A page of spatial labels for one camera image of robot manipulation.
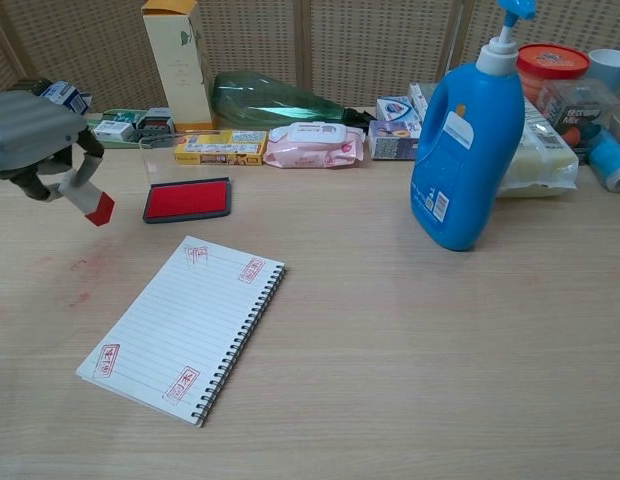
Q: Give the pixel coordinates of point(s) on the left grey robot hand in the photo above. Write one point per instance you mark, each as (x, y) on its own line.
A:
(30, 135)

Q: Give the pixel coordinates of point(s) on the red white stamp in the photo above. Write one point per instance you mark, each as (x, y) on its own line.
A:
(92, 202)

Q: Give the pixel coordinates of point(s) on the spiral lined notebook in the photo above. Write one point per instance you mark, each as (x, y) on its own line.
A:
(185, 325)

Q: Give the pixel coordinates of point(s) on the blue white toothpaste box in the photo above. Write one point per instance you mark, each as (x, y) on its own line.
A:
(70, 97)

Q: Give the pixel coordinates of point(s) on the small white box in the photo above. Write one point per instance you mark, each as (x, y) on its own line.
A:
(112, 131)

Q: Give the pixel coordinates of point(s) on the small green box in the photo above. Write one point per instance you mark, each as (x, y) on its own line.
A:
(126, 116)

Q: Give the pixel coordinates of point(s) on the grey black stapler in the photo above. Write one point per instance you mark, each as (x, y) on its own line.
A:
(155, 125)

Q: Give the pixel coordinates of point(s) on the tall cream yellow box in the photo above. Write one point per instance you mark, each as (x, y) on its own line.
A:
(177, 65)

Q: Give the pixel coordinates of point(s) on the red ink pad with clear lid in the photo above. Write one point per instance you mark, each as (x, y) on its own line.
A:
(187, 200)

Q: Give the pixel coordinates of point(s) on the flat yellow box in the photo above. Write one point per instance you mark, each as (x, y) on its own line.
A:
(220, 148)

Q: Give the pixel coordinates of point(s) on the green plastic spray bottle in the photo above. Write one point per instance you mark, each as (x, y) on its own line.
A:
(270, 100)

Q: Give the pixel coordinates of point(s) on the pink wet wipes pack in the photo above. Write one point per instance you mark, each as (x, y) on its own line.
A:
(315, 145)

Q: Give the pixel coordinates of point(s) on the woven folding screen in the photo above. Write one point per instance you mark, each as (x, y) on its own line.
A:
(340, 45)

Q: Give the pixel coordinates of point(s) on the purple white box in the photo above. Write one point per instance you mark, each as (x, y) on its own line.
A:
(392, 140)

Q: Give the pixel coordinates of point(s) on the blue white soap box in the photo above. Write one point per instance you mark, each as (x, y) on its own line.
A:
(397, 110)

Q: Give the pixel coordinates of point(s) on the blue detergent pump bottle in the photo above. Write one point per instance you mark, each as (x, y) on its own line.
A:
(465, 160)

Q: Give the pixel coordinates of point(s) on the long white noodle pack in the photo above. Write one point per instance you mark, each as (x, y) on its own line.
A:
(540, 160)

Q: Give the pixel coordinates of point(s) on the jar with orange lid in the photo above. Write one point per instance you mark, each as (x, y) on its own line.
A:
(552, 65)

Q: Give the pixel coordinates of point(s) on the clear plastic box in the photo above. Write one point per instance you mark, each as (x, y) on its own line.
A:
(577, 117)

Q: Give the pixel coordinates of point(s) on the blue cylindrical tube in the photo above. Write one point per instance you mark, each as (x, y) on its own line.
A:
(610, 160)

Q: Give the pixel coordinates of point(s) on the light blue mug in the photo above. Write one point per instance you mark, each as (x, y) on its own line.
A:
(612, 70)

